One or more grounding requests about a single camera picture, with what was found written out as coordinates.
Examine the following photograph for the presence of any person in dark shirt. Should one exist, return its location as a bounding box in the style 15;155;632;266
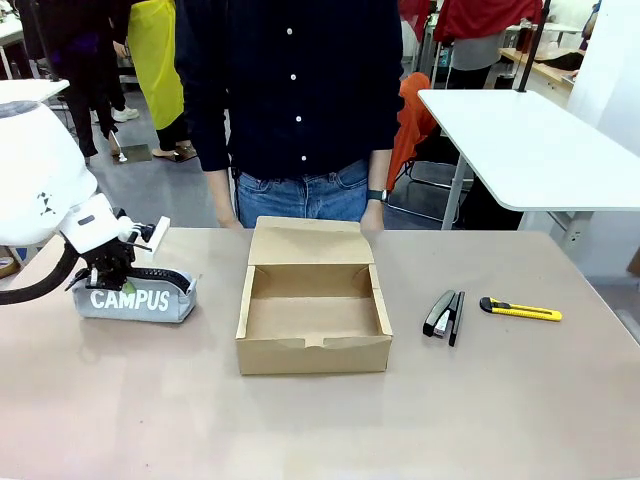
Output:
174;0;407;231

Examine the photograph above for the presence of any large white side table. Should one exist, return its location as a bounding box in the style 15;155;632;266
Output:
416;88;640;281

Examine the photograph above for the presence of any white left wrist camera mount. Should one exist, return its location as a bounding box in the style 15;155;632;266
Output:
117;215;172;261

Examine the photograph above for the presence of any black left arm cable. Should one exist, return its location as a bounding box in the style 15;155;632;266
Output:
0;233;84;307

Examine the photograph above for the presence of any dark floor plate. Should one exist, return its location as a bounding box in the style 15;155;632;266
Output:
111;143;153;164

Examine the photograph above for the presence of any wooden background table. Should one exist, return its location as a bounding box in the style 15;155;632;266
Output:
498;46;577;92

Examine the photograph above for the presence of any small white side table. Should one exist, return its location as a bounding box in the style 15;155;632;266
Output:
0;78;72;109

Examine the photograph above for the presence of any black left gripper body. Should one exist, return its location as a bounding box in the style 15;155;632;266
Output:
81;239;137;291

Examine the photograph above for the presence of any orange cloth on chair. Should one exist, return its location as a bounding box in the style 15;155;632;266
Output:
386;71;442;194

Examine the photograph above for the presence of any bystander in black clothes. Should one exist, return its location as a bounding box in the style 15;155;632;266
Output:
27;0;141;167

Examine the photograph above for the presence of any person's left hand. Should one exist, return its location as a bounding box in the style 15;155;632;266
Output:
359;199;386;233

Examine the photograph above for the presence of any person's left forearm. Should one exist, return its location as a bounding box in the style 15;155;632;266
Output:
366;148;393;192

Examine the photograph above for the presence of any bystander in red top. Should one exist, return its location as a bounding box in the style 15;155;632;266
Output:
432;0;545;91

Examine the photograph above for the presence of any brown cardboard box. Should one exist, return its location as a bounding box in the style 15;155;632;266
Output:
234;215;394;377

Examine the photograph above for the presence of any person's right forearm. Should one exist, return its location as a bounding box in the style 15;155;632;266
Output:
206;167;237;221

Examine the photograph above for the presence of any metal chair frame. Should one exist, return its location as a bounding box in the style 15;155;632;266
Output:
386;158;475;224

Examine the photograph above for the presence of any black silver stapler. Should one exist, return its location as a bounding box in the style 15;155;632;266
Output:
422;289;467;348

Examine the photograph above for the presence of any grey Campus pencil case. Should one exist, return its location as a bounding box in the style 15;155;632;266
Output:
66;266;198;325

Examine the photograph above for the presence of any yellow black utility knife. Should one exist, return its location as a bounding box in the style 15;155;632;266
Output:
479;296;564;323

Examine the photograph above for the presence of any bystander in yellow apron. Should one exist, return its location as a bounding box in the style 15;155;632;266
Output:
125;0;200;163

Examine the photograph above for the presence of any black pole stand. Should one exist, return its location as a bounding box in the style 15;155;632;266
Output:
516;0;552;95

